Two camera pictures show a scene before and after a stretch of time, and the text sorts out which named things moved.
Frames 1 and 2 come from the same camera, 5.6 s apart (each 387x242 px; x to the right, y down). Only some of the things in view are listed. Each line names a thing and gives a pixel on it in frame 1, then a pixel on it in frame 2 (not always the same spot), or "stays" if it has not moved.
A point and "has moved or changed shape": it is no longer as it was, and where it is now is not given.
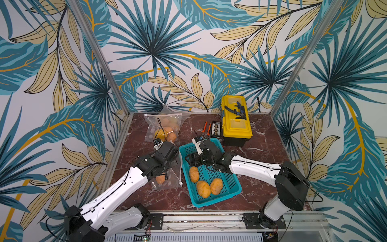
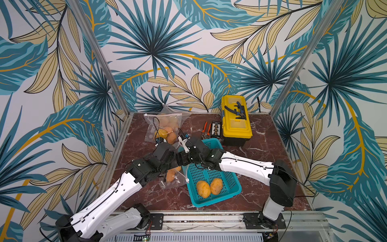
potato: (216, 186) stays
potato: (160, 179) to (170, 175)
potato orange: (171, 136) stays
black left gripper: (174, 159) stays
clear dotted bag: (173, 177) has moved or changed shape
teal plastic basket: (206, 185) stays
